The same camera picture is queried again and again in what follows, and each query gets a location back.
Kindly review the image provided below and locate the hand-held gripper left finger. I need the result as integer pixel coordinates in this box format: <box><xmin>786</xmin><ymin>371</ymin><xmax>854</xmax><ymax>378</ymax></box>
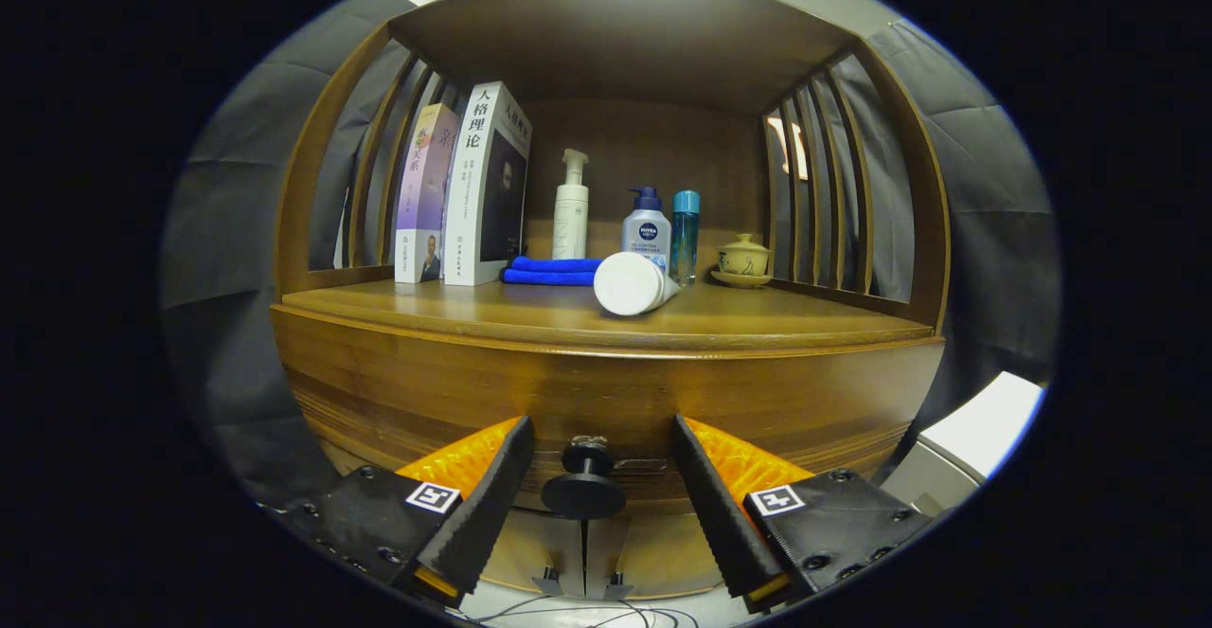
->
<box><xmin>284</xmin><ymin>415</ymin><xmax>536</xmax><ymax>608</ymax></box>

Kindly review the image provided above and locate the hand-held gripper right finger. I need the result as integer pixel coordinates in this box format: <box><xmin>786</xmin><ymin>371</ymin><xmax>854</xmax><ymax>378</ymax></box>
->
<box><xmin>670</xmin><ymin>413</ymin><xmax>934</xmax><ymax>615</ymax></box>

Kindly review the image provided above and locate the wooden drawer with black knob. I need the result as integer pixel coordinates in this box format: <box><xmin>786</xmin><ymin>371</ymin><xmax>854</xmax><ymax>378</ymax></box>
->
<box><xmin>275</xmin><ymin>311</ymin><xmax>945</xmax><ymax>520</ymax></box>

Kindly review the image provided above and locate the green and white tube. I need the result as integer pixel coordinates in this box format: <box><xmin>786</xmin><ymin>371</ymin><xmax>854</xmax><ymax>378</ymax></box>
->
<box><xmin>593</xmin><ymin>251</ymin><xmax>683</xmax><ymax>317</ymax></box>

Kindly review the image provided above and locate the wooden cabinet door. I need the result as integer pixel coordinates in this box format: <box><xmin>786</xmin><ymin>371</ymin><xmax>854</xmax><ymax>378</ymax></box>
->
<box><xmin>585</xmin><ymin>505</ymin><xmax>725</xmax><ymax>601</ymax></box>
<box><xmin>478</xmin><ymin>505</ymin><xmax>586</xmax><ymax>599</ymax></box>

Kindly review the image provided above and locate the wooden countertop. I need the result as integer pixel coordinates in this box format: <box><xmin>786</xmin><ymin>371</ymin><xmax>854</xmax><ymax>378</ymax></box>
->
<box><xmin>275</xmin><ymin>273</ymin><xmax>938</xmax><ymax>356</ymax></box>

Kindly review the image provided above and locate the white-topped grey cabinet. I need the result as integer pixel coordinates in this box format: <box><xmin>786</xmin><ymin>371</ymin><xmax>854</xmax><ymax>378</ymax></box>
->
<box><xmin>881</xmin><ymin>370</ymin><xmax>1047</xmax><ymax>520</ymax></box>

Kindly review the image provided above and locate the brown wooden cabinet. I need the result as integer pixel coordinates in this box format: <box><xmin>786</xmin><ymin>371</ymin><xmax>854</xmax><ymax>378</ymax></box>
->
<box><xmin>270</xmin><ymin>0</ymin><xmax>951</xmax><ymax>602</ymax></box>

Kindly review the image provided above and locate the blue folded cloth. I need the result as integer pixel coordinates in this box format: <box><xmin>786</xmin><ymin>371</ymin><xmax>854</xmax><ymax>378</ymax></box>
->
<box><xmin>500</xmin><ymin>256</ymin><xmax>607</xmax><ymax>287</ymax></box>

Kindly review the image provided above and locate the beige lidded teacup with saucer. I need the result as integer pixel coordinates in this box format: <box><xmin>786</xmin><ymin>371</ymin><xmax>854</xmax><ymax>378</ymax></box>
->
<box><xmin>710</xmin><ymin>233</ymin><xmax>773</xmax><ymax>289</ymax></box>

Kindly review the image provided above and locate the teal bottle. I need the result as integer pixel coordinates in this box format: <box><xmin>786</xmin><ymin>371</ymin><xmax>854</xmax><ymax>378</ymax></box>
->
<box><xmin>669</xmin><ymin>189</ymin><xmax>702</xmax><ymax>286</ymax></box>

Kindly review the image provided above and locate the white bottle with blue cap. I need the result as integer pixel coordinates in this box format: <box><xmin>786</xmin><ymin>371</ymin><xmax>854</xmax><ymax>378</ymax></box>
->
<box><xmin>621</xmin><ymin>187</ymin><xmax>672</xmax><ymax>274</ymax></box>

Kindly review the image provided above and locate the white pump bottle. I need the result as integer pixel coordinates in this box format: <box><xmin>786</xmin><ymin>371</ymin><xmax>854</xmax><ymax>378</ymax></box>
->
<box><xmin>552</xmin><ymin>148</ymin><xmax>590</xmax><ymax>261</ymax></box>

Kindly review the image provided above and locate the white book with portrait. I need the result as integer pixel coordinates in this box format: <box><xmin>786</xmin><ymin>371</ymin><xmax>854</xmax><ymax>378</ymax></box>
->
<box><xmin>443</xmin><ymin>81</ymin><xmax>533</xmax><ymax>288</ymax></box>

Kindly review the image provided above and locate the purple book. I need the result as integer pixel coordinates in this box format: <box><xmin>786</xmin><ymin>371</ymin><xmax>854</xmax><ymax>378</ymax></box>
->
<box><xmin>394</xmin><ymin>102</ymin><xmax>462</xmax><ymax>285</ymax></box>

